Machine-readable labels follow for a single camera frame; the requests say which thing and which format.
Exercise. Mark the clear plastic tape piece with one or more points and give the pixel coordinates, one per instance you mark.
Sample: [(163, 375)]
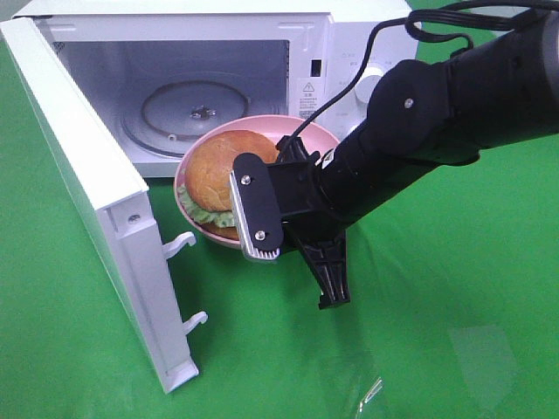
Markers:
[(371, 404)]

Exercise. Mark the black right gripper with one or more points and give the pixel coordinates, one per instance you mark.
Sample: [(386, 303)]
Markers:
[(313, 199)]

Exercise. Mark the pink round plate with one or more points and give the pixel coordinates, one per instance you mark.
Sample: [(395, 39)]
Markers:
[(273, 127)]

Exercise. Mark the upper white microwave knob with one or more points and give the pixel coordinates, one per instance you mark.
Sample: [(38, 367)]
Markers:
[(367, 83)]

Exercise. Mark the burger with lettuce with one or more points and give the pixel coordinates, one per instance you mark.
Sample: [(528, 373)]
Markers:
[(203, 187)]

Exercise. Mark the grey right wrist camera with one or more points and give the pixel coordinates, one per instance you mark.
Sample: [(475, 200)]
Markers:
[(255, 208)]

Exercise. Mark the white microwave door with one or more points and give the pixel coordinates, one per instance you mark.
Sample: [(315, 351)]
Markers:
[(112, 200)]

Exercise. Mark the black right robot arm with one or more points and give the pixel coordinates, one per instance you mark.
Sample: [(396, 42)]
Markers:
[(420, 117)]

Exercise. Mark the white microwave oven body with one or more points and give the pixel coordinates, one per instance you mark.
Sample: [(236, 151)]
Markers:
[(108, 47)]

